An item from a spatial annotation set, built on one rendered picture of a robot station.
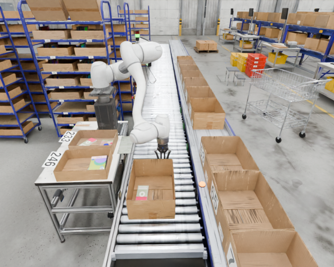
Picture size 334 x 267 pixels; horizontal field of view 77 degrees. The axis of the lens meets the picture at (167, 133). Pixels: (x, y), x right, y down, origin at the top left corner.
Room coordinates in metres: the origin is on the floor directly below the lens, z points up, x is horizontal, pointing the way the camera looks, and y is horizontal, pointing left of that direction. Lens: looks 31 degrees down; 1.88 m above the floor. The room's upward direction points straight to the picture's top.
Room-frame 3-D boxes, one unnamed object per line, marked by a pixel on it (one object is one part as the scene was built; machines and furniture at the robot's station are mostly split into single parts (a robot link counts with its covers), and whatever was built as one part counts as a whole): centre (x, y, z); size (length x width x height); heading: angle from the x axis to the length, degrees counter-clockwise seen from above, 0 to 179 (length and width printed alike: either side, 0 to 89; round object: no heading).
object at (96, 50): (3.07, 1.00, 1.39); 0.40 x 0.30 x 0.10; 90
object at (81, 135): (1.67, 0.67, 0.80); 0.38 x 0.28 x 0.10; 91
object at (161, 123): (1.26, 0.04, 1.19); 0.13 x 0.11 x 0.16; 130
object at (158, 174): (1.05, 0.10, 0.83); 0.39 x 0.29 x 0.17; 1
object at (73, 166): (1.34, 0.65, 0.80); 0.38 x 0.28 x 0.10; 94
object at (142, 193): (1.05, 0.17, 0.76); 0.16 x 0.07 x 0.02; 179
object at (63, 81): (3.05, 1.48, 0.99); 0.40 x 0.30 x 0.10; 89
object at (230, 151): (1.17, -0.41, 0.96); 0.39 x 0.29 x 0.17; 1
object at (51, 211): (1.68, 0.72, 0.36); 1.00 x 0.58 x 0.72; 2
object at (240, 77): (6.00, -1.93, 0.21); 0.50 x 0.42 x 0.44; 86
